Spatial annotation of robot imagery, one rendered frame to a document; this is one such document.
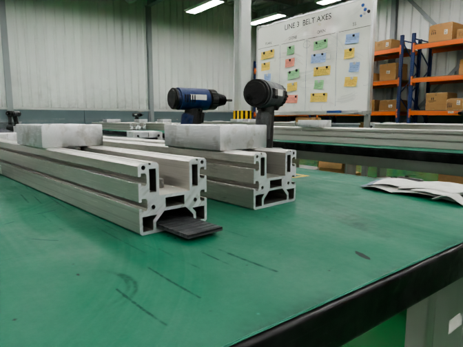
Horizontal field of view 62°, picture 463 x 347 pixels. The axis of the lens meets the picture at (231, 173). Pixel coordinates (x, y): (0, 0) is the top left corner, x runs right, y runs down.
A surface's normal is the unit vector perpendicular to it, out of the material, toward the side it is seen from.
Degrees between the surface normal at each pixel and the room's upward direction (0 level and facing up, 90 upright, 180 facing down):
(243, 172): 90
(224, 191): 90
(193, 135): 90
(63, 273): 0
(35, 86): 90
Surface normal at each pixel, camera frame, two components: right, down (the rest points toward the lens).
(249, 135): 0.68, 0.11
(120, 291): 0.00, -0.99
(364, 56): -0.80, 0.08
